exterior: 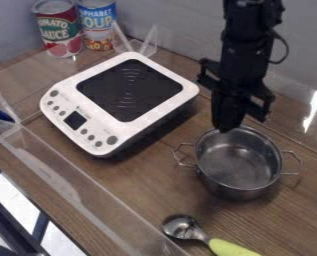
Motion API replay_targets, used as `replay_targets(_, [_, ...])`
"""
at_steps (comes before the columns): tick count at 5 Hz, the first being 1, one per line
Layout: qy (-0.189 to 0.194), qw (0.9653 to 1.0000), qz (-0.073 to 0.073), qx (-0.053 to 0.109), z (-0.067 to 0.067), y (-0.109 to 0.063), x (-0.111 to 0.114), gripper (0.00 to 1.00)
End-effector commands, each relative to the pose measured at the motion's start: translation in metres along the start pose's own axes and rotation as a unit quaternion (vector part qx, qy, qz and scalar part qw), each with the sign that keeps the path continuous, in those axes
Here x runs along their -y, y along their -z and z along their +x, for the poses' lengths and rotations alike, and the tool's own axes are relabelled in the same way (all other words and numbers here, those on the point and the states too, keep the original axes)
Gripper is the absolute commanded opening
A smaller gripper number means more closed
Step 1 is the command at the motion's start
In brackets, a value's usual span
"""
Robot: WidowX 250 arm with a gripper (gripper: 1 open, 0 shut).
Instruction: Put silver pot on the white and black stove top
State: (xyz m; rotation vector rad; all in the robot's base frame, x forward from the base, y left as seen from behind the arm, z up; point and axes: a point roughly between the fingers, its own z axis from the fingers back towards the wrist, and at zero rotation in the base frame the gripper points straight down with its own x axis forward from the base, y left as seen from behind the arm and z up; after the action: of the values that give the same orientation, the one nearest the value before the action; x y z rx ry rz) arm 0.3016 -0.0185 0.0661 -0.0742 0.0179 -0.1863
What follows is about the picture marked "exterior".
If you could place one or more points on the alphabet soup can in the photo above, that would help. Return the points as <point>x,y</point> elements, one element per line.
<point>97,15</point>

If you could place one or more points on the clear acrylic barrier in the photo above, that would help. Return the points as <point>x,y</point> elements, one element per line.
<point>112,201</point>

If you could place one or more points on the tomato sauce can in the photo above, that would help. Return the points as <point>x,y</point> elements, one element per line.
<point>57,19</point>

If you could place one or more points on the white and black stove top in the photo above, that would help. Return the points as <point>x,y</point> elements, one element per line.
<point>105,106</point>

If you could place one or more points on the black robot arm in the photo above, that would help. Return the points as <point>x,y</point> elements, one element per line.
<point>251,20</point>

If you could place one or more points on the silver metal pot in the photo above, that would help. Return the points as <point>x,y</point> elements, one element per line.
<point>240,163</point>

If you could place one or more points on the spoon with green handle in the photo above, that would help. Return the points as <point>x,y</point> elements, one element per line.
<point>184,227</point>

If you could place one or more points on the blue chair frame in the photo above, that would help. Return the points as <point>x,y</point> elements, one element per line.
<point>24,243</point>

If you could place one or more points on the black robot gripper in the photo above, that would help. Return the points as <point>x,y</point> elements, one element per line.
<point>235,78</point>

